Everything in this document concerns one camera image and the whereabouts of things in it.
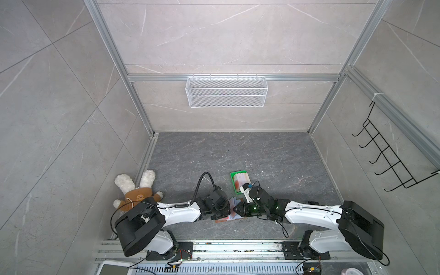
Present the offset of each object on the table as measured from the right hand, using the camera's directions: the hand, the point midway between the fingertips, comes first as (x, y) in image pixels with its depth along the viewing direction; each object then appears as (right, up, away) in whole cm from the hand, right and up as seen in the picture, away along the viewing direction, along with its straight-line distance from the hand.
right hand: (234, 209), depth 81 cm
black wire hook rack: (+60, +19, -20) cm, 67 cm away
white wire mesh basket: (-5, +63, +20) cm, 66 cm away
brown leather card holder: (-4, -6, +1) cm, 7 cm away
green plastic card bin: (0, +14, +14) cm, 20 cm away
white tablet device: (-49, -18, -14) cm, 54 cm away
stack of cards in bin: (+4, +13, +11) cm, 17 cm away
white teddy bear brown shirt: (-50, +6, +2) cm, 50 cm away
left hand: (0, -1, +3) cm, 3 cm away
